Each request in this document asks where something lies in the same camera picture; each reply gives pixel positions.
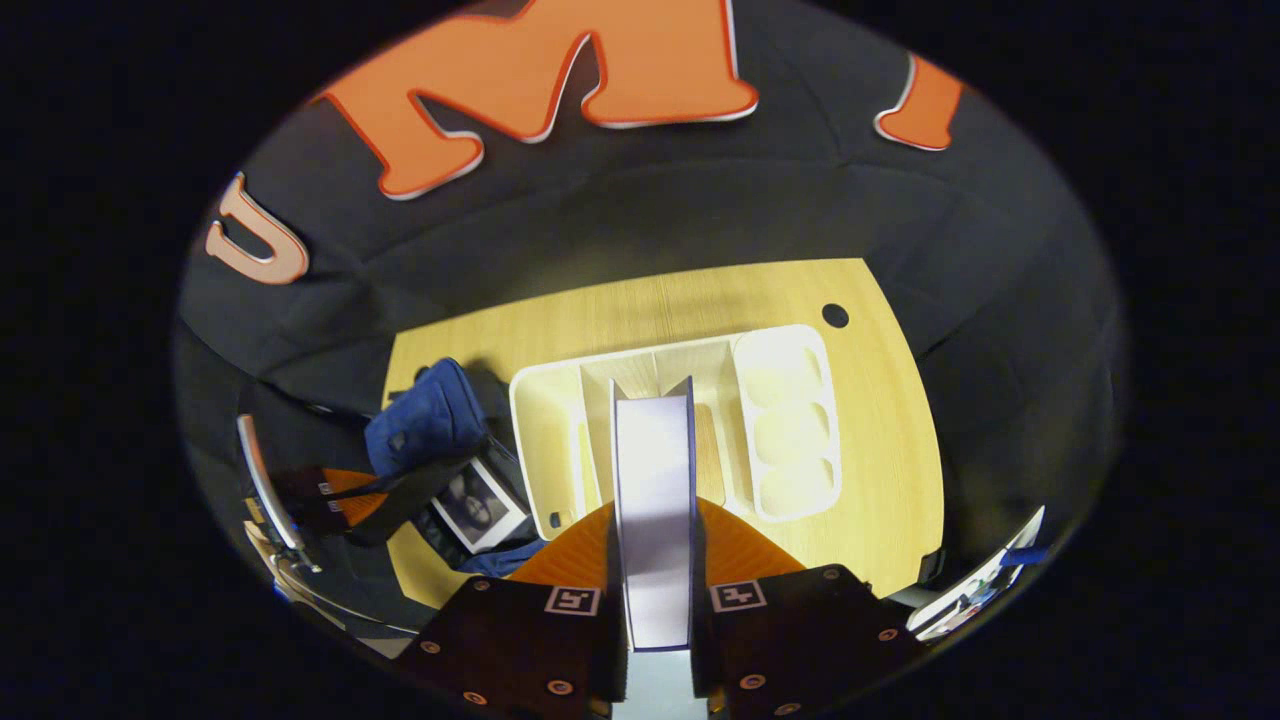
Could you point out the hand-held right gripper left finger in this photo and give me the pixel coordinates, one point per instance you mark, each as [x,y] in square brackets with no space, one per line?
[520,640]

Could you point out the white bookshelf organizer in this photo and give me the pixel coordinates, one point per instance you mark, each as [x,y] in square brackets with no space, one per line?
[790,430]

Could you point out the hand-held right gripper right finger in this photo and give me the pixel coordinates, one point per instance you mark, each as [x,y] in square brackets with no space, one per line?
[800,640]

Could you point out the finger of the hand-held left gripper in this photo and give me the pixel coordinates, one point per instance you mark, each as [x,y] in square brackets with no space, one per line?
[350,500]

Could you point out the black table edge bracket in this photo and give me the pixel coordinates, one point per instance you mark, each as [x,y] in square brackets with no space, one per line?
[930,565]

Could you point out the book with black white cover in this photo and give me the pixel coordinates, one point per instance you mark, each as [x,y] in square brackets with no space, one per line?
[482,505]

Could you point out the blue schoolbag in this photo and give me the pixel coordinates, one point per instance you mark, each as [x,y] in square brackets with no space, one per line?
[425,420]

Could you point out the book with blue cover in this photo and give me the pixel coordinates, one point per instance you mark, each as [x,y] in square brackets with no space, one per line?
[655,500]

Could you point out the white surface with small objects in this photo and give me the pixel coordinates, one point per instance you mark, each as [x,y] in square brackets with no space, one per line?
[975,590]

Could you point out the black round table grommet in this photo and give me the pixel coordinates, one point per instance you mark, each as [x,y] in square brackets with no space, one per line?
[835,315]

